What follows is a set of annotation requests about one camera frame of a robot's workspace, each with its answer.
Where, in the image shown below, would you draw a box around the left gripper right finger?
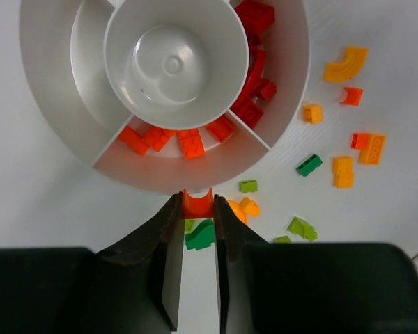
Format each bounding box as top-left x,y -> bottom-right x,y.
214,196 -> 418,333

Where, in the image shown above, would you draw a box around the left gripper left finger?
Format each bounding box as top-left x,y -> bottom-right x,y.
0,193 -> 184,333

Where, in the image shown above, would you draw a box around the orange legos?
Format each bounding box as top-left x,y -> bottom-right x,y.
118,116 -> 235,160

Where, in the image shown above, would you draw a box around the orange arch lego small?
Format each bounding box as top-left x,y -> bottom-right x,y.
340,86 -> 364,107

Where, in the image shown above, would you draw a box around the red legos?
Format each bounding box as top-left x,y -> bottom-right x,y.
231,1 -> 277,129

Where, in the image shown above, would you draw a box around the dark green curved lego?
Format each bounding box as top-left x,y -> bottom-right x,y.
185,218 -> 215,251

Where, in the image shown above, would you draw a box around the yellow orange lego cluster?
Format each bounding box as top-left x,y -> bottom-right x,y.
227,197 -> 261,225

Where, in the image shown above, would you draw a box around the lime lego top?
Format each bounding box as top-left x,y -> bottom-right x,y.
185,219 -> 196,234

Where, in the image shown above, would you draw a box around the red orange lego brick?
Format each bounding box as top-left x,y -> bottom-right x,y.
183,188 -> 215,219

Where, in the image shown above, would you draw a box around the lime lego beside cluster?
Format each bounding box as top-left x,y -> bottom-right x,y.
239,179 -> 258,193

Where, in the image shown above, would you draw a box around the small dark green lego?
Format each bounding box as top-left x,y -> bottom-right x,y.
296,154 -> 323,177

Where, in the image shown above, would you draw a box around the yellow orange lego group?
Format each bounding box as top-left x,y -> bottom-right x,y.
332,132 -> 387,189

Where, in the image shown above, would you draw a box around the small yellow lego brick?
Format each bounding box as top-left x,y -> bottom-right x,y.
303,104 -> 323,124

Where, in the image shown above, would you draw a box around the white round divided container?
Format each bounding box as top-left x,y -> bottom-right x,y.
20,1 -> 311,194

